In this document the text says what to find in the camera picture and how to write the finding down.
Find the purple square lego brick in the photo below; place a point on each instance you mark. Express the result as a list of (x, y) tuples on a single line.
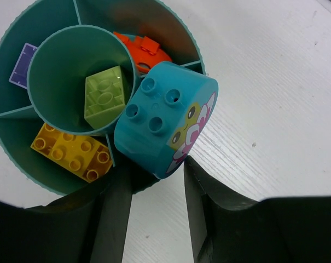
[(19, 74)]

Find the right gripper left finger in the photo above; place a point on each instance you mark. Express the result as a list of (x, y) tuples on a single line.
[(88, 225)]

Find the light green lego brick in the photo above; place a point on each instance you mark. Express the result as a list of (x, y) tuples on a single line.
[(106, 95)]

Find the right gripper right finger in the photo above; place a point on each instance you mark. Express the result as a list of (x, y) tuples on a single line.
[(226, 226)]

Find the yellow arched lego brick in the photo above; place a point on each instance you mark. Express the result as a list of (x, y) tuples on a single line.
[(82, 155)]

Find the teal painted face lego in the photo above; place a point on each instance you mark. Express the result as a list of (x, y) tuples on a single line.
[(164, 118)]

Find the orange round lego piece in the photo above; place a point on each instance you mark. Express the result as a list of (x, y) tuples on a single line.
[(142, 59)]

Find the small orange lego plate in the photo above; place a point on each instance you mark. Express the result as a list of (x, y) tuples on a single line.
[(149, 45)]

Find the teal round divided container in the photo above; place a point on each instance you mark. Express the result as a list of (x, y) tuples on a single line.
[(75, 39)]

